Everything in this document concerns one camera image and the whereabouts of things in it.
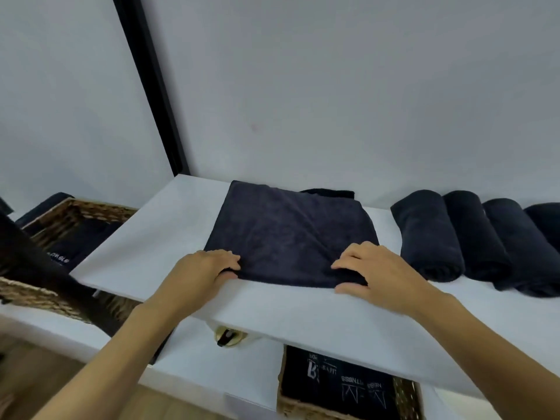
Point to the person's right hand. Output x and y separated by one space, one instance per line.
393 284

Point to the person's left hand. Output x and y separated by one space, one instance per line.
192 279

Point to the woven wicker basket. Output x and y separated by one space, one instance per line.
409 400

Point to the plain dark navy towel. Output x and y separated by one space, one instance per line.
547 223

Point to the person's left forearm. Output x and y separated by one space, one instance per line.
100 371

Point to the person's right forearm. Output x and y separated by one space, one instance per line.
494 363

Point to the gold black object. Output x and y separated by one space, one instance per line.
227 336

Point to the large wicker hamper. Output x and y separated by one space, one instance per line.
65 214

